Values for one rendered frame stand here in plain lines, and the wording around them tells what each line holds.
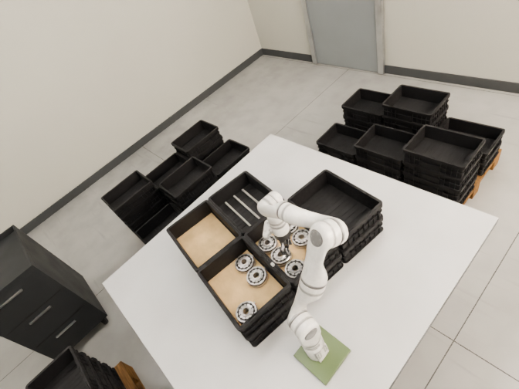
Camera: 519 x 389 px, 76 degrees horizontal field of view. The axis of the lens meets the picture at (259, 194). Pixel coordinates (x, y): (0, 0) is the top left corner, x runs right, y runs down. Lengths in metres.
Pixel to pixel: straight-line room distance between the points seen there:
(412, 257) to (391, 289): 0.20
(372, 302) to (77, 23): 3.90
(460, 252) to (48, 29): 4.06
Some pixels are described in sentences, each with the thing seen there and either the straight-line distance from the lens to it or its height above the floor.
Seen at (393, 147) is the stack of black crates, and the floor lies 0.38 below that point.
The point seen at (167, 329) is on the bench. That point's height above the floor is 0.70.
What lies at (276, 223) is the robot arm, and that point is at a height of 1.22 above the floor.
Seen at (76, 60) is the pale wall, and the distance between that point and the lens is 4.39.
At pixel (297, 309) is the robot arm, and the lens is 1.30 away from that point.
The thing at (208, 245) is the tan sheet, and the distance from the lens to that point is 1.92.
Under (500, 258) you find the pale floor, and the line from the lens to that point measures 2.71.
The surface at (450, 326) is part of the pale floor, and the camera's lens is 2.43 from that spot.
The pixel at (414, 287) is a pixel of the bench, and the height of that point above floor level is 0.70.
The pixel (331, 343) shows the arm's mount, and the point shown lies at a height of 0.72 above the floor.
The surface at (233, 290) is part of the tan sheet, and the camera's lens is 1.71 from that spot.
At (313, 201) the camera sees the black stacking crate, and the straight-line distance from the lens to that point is 1.90.
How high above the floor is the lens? 2.24
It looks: 44 degrees down
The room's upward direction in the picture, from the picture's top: 24 degrees counter-clockwise
